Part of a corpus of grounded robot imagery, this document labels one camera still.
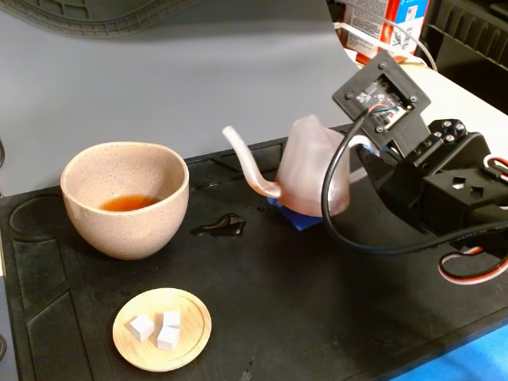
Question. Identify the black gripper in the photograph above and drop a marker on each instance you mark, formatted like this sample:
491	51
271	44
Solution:
401	183

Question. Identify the translucent pink gooseneck kettle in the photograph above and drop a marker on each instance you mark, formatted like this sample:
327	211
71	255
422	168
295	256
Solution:
305	170

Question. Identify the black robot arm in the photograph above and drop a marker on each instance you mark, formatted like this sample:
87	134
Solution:
452	206

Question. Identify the spilled liquid puddle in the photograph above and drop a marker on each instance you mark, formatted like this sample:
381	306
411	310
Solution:
224	227

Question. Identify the brown tea liquid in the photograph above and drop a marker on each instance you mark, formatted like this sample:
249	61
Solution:
129	203

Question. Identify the speckled beige ceramic cup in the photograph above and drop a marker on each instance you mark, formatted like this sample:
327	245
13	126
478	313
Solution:
127	234

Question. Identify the blue tape marker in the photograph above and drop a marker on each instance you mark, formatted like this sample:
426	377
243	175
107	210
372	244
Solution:
297	220

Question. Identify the black plastic crate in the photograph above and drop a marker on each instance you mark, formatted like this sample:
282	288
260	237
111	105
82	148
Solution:
468	43

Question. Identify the red and white carton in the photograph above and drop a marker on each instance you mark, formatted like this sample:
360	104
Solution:
371	24

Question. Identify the black rubber work mat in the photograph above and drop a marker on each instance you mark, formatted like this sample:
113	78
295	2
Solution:
278	293

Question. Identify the blue mat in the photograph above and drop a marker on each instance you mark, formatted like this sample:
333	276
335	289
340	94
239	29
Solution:
456	363

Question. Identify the grey flexible sheet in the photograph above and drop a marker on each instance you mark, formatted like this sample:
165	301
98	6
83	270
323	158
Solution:
178	87

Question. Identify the round wooden coaster plate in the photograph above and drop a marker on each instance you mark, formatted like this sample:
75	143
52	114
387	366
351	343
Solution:
190	341

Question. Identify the white cube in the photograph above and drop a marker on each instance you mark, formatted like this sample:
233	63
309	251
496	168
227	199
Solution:
167	339
171	318
141	328

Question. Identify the dark grey silicone mat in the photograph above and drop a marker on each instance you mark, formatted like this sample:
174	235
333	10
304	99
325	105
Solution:
79	16

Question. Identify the black camera board mount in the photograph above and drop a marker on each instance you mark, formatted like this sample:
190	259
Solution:
412	113

